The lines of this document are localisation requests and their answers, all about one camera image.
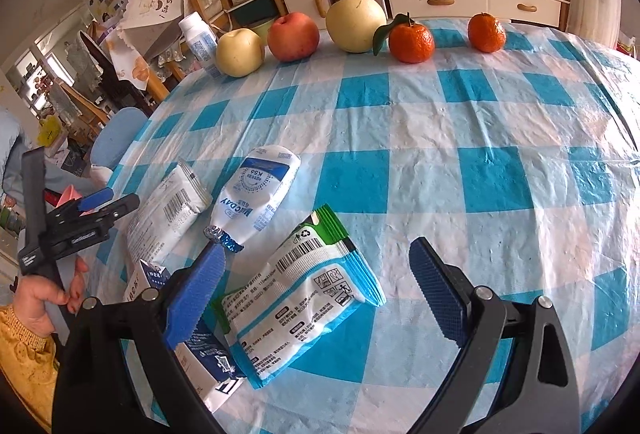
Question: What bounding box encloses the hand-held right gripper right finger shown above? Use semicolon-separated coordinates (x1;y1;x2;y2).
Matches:
407;237;583;434

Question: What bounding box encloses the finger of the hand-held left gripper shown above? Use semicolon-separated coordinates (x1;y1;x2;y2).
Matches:
50;187;116;219
70;193;142;235

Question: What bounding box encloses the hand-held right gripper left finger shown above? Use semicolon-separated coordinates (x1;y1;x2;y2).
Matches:
52;243;227;434

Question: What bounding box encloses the white feather print wipes packet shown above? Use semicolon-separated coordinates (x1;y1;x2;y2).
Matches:
125;161;213;265

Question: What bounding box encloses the dark blue carton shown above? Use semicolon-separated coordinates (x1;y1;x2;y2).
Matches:
122;259;246;415

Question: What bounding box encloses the blue green edged wipes packet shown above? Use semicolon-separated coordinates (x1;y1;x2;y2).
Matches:
215;205;387;390

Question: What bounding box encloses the white blue tube packet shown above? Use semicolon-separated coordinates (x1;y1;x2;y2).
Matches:
202;146;302;255

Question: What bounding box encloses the person's left forearm yellow sleeve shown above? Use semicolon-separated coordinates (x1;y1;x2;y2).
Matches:
0;304;62;431

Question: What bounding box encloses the person's left hand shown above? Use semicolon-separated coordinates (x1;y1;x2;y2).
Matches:
11;258;90;340

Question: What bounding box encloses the pink paper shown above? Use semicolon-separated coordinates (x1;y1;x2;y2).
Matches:
57;184;84;209

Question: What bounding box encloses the light blue stool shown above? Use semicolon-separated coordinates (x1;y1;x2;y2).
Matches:
90;108;149;185

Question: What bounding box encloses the yellow bag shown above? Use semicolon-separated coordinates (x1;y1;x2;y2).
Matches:
37;116;64;148

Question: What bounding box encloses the blue white checkered tablecloth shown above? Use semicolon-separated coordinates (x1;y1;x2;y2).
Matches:
87;16;640;434

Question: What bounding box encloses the upright white plastic bottle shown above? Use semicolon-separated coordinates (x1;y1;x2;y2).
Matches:
179;12;223;79

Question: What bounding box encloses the yellow apple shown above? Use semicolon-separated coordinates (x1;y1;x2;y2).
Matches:
216;28;266;78

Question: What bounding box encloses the white cartoon print cloth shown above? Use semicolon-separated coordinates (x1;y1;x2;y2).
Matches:
107;0;187;90

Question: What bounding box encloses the red apple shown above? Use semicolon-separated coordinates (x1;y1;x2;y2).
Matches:
267;12;320;63

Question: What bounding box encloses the tangerine with green leaf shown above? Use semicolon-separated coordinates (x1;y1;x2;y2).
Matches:
371;12;435;64

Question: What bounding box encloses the leafless tangerine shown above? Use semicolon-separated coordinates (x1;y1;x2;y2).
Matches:
467;12;507;53

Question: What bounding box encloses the large yellow pear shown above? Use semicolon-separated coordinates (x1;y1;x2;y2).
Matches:
325;0;388;53

